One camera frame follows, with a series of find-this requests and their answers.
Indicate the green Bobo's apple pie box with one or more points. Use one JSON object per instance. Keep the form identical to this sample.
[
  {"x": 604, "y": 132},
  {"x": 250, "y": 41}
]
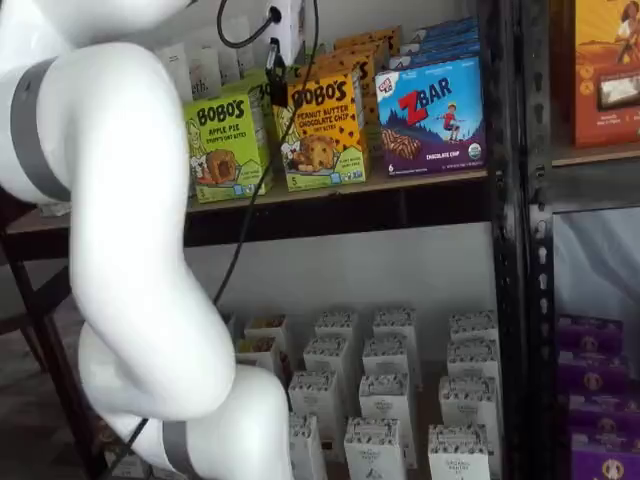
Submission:
[
  {"x": 220, "y": 150},
  {"x": 265, "y": 90}
]

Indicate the brown wooden shelf board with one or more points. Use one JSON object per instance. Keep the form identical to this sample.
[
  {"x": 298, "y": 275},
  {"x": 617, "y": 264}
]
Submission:
[
  {"x": 595, "y": 156},
  {"x": 400, "y": 181}
]

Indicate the black metal rack frame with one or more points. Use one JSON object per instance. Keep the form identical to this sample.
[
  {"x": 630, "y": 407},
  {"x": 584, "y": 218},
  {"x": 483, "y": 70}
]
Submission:
[
  {"x": 542, "y": 300},
  {"x": 510, "y": 250}
]

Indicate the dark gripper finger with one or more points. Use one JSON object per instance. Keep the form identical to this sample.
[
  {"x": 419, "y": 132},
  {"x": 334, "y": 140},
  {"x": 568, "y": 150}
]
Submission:
[{"x": 279, "y": 85}]

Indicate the white small cartons group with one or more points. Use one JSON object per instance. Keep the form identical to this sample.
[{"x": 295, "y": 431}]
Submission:
[{"x": 427, "y": 400}]

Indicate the white Purely Elizabeth granola bag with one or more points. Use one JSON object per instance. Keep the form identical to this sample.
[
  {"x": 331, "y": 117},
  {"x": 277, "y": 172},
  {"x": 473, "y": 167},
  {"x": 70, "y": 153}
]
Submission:
[
  {"x": 245, "y": 50},
  {"x": 229, "y": 62},
  {"x": 204, "y": 75},
  {"x": 174, "y": 62}
]

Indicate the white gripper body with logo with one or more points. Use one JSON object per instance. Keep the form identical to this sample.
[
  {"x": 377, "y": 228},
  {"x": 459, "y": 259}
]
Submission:
[{"x": 287, "y": 25}]

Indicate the blue Zbar snack box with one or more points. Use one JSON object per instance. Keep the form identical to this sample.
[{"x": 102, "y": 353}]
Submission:
[
  {"x": 430, "y": 125},
  {"x": 445, "y": 41},
  {"x": 440, "y": 56},
  {"x": 447, "y": 27}
]

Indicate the large orange illustrated box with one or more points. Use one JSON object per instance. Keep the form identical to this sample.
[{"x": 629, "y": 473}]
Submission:
[{"x": 600, "y": 60}]

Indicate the purple snack box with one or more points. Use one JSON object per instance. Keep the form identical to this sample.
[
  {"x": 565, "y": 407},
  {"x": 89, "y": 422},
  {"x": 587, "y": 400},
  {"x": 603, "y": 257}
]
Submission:
[
  {"x": 592, "y": 370},
  {"x": 605, "y": 457},
  {"x": 590, "y": 332},
  {"x": 602, "y": 410}
]

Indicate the white patterned carton box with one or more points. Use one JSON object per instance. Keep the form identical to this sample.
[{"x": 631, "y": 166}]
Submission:
[
  {"x": 474, "y": 327},
  {"x": 472, "y": 360},
  {"x": 385, "y": 357},
  {"x": 459, "y": 455},
  {"x": 336, "y": 327},
  {"x": 312, "y": 397},
  {"x": 470, "y": 405},
  {"x": 326, "y": 357},
  {"x": 374, "y": 450},
  {"x": 307, "y": 450},
  {"x": 384, "y": 400},
  {"x": 395, "y": 325}
]

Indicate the orange Bobo's peanut butter box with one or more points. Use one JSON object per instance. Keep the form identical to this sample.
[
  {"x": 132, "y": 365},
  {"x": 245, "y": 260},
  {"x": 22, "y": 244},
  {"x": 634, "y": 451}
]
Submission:
[
  {"x": 370, "y": 36},
  {"x": 370, "y": 92},
  {"x": 381, "y": 52},
  {"x": 325, "y": 125}
]

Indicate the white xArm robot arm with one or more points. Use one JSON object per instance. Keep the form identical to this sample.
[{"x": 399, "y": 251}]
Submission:
[{"x": 125, "y": 200}]

